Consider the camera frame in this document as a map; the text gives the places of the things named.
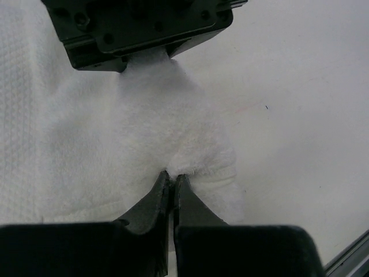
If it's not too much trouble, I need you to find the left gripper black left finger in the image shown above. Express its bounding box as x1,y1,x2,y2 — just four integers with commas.
114,171,170,276

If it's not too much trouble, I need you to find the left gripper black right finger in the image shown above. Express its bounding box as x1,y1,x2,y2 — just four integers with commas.
172,174,230,252

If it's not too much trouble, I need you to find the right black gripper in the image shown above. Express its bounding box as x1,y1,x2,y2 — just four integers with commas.
42,0,246,72

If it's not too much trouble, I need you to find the white towel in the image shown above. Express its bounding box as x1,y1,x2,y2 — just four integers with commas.
1,1,244,224

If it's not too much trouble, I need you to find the aluminium mounting rail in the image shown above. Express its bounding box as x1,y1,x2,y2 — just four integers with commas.
325,230,369,277

